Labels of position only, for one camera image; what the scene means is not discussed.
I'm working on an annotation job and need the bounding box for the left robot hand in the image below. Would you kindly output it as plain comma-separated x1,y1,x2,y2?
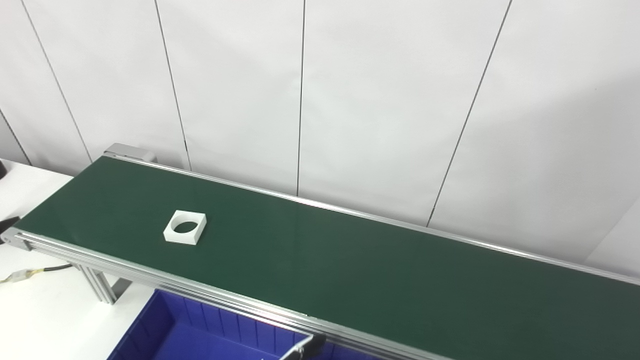
279,333,327,360

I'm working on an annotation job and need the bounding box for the white square ring part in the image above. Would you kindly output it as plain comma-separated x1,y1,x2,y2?
163,210,208,246

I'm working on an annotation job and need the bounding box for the green conveyor belt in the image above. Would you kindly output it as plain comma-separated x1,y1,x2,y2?
14,155,640,360
0,142,640,360

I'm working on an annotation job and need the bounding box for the blue plastic bin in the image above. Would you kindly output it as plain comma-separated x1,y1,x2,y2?
106,288,383,360

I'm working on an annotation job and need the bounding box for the aluminium conveyor leg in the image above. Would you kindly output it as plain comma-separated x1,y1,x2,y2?
74,263,133,305

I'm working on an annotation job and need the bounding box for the black object on table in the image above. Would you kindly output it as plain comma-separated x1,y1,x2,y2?
0,215,21,245

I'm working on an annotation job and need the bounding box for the cable with white connector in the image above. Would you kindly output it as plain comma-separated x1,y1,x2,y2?
0,263,74,285

